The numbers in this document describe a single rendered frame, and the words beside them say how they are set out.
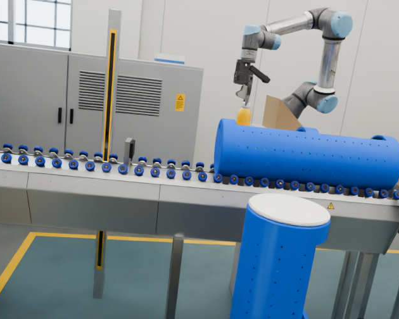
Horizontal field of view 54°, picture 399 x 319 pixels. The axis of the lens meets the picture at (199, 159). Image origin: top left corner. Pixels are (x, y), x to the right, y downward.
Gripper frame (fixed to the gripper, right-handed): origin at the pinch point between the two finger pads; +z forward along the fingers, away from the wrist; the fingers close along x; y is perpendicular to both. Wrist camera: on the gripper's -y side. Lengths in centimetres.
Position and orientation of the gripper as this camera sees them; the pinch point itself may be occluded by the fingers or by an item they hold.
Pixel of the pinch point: (246, 102)
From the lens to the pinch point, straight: 190.9
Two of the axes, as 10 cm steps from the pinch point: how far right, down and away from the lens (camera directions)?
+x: 0.6, 2.4, -9.7
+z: -1.1, 9.7, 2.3
